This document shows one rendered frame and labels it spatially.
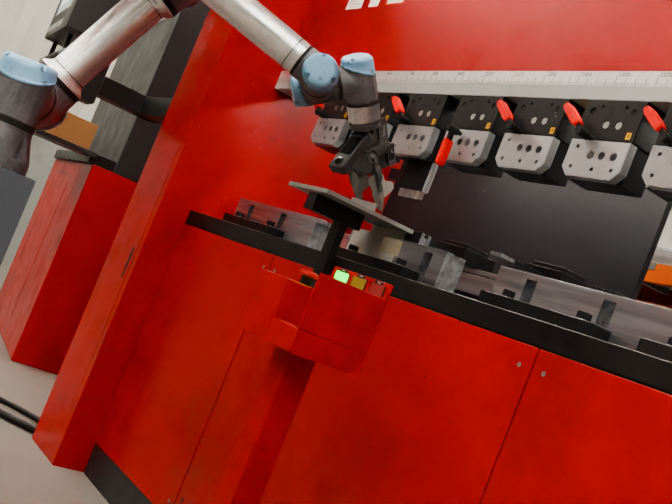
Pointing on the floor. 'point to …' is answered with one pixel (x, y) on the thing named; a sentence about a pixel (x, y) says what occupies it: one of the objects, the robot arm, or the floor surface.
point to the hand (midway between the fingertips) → (368, 204)
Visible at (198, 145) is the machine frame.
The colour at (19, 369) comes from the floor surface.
